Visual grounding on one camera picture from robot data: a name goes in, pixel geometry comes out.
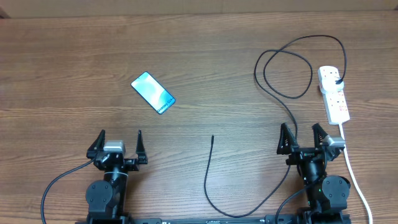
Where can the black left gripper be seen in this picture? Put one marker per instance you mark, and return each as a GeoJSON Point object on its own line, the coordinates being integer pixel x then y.
{"type": "Point", "coordinates": [133, 164]}

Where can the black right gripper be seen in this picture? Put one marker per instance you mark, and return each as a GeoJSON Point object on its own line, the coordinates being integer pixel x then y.
{"type": "Point", "coordinates": [290, 144]}

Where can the blue Galaxy smartphone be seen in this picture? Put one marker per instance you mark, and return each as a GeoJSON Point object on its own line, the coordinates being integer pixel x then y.
{"type": "Point", "coordinates": [153, 92]}

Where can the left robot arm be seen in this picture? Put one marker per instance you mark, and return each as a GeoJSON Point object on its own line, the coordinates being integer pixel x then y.
{"type": "Point", "coordinates": [106, 197]}

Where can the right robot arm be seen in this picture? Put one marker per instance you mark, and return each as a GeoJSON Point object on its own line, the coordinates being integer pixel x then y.
{"type": "Point", "coordinates": [326, 194]}

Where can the white charger plug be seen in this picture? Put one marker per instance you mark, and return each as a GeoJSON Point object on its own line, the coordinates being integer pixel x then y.
{"type": "Point", "coordinates": [331, 84]}

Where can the white power strip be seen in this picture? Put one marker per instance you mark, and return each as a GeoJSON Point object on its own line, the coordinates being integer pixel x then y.
{"type": "Point", "coordinates": [335, 103]}

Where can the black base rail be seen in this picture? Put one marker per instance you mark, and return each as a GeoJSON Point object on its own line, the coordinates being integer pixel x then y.
{"type": "Point", "coordinates": [268, 219]}

